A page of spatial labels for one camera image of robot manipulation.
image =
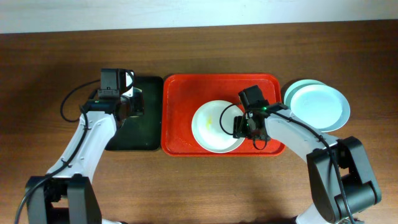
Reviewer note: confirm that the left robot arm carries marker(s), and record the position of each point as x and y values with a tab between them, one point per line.
65	193

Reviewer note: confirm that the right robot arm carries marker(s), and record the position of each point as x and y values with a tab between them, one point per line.
342	181

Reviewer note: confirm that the light blue plate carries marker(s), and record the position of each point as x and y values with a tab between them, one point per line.
320	106

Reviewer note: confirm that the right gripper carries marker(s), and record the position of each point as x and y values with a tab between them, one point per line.
242	130

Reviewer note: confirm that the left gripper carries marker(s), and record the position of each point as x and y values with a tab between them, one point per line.
137	106

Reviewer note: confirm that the white plate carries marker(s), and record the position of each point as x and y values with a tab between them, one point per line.
210	122

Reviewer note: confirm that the red plastic tray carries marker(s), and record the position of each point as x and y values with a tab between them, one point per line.
185	93

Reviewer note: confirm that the black rectangular tray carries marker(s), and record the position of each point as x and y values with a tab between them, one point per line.
142	130

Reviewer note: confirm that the pale green plate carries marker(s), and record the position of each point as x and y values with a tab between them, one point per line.
293	88

